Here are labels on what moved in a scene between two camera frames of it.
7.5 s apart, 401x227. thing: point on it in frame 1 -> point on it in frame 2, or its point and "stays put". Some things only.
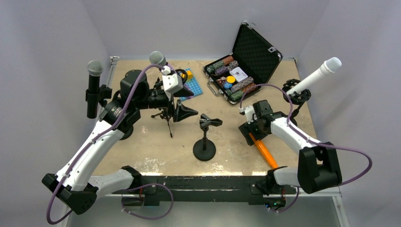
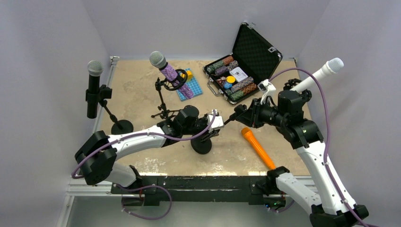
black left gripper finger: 182,112 -> 214,133
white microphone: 331,65 stays put
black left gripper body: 159,100 -> 200,125
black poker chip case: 253,63 stays put
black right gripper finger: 246,128 -> 242,115
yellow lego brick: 189,74 stays put
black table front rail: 250,188 stays put
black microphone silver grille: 94,68 stays put
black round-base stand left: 102,94 stays put
